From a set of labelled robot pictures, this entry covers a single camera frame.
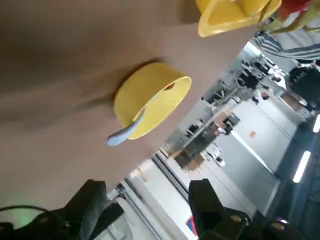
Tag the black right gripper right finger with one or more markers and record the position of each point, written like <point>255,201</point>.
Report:
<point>202,200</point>

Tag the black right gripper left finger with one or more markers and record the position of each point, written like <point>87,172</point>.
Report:
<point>85,207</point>

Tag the light blue plastic spoon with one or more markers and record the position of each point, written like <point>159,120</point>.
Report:
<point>120,136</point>

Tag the red strawberry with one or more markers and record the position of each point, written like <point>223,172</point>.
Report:
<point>170,86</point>

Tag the yellow bowl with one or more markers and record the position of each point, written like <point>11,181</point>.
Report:
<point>135,92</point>

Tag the blue red printed sign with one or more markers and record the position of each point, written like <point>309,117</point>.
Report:
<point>191,226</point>

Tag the ceiling light bar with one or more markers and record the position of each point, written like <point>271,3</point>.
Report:
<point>301,166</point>

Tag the person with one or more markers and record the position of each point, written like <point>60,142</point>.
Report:
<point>282,48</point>

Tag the yellow plastic tray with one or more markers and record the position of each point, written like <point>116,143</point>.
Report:
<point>220,20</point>

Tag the yellow banana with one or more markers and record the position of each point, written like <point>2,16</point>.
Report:
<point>253,6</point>

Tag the red dragon fruit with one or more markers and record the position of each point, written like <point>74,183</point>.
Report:
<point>292,10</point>

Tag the aluminium frame post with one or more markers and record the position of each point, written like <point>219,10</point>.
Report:
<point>170,175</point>

